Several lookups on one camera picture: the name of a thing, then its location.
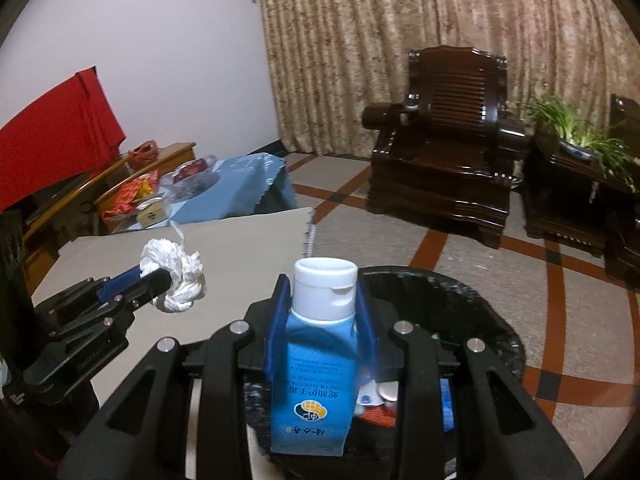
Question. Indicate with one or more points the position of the red snack packages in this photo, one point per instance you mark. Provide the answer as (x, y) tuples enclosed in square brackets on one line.
[(131, 194)]

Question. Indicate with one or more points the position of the white plastic bag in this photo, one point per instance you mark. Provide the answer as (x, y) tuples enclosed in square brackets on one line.
[(188, 282)]

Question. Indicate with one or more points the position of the green potted plant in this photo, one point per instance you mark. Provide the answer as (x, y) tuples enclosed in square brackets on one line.
[(583, 139)]

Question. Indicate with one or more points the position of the dark wooden armchair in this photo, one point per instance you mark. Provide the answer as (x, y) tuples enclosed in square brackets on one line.
[(622, 247), (445, 156)]

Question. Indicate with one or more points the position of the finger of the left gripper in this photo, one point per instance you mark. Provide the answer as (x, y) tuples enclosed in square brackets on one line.
[(85, 296), (132, 298)]

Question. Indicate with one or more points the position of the beige tissue box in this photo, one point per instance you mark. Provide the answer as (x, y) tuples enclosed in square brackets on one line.
[(153, 211)]

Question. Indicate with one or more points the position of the red cloth cover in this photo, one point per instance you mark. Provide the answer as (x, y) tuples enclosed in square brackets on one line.
[(69, 130)]

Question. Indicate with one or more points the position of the blue plastic bag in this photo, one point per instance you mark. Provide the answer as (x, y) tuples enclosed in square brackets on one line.
[(447, 410)]

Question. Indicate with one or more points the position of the beige patterned curtain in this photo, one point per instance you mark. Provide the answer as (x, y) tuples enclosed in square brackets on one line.
[(329, 59)]

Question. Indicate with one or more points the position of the white blue plastic package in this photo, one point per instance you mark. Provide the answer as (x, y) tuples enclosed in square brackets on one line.
[(375, 394)]

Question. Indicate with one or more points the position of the blue side table cloth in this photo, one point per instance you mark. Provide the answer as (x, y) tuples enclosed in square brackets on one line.
[(250, 184)]

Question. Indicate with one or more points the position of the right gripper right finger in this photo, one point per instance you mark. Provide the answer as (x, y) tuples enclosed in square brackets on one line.
[(459, 366)]

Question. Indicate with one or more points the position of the orange mesh cloth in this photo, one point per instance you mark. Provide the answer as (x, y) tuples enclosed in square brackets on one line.
[(379, 416)]

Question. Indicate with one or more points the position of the glass fruit bowl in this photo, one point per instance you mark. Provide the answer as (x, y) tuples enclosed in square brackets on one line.
[(190, 179)]

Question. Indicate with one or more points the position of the red plastic bag on cabinet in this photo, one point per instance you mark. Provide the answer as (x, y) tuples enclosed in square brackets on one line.
[(144, 154)]

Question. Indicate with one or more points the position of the black lined trash bin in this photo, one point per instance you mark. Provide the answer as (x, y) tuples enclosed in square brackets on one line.
[(450, 311)]

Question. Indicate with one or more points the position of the grey table cloth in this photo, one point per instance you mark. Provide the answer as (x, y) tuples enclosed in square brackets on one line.
[(242, 259)]

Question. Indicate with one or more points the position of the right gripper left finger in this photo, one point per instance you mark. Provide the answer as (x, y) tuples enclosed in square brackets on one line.
[(180, 413)]

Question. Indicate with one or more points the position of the wooden tv cabinet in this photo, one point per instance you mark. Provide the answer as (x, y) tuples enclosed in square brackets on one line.
[(77, 207)]

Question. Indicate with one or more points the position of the blue tube white cap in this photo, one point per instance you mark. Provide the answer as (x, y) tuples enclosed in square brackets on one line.
[(313, 367)]

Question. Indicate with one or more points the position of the dark wooden side table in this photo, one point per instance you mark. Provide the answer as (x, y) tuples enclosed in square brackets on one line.
[(565, 199)]

